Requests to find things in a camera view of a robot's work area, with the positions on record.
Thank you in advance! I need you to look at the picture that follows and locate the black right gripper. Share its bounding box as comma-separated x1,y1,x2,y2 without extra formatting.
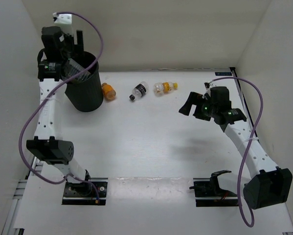
179,92,217,121

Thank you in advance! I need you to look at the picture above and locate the large clear water bottle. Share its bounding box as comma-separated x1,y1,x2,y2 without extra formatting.
62,58,91,84

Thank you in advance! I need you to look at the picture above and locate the clear yellow cap bottle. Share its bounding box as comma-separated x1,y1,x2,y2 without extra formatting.
153,82,178,97

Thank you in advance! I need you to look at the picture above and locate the black ribbed plastic bin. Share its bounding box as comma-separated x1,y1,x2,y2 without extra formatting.
65,51,103,112

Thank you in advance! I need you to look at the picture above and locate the orange juice bottle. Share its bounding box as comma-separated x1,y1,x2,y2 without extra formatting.
101,83,116,101

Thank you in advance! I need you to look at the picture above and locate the small black label bottle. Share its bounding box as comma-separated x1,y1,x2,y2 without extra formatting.
129,81,149,101

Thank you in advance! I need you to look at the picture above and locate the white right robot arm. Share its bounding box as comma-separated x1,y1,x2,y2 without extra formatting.
179,86,293,210

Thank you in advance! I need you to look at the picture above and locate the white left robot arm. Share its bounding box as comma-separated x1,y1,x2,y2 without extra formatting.
26,26,92,196

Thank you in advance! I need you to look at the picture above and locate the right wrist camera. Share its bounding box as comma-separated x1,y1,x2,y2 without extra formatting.
204,82,214,90

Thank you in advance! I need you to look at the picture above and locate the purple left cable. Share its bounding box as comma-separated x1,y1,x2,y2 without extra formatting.
18,11,104,206

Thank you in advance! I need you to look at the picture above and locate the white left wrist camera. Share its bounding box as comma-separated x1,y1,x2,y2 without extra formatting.
53,13,73,35

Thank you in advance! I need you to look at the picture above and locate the aluminium frame rail right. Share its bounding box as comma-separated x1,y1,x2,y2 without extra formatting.
229,67,258,137

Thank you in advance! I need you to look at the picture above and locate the aluminium frame rail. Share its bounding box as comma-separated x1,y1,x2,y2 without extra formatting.
1,171,33,235
229,67,258,137

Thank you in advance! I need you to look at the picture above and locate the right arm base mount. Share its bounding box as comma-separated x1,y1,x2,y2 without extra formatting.
189,170,238,208

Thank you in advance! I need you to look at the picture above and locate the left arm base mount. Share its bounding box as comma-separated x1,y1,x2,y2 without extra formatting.
62,178,108,206

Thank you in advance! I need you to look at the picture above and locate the aluminium frame rail left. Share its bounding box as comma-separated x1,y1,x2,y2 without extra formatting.
1,171,33,235

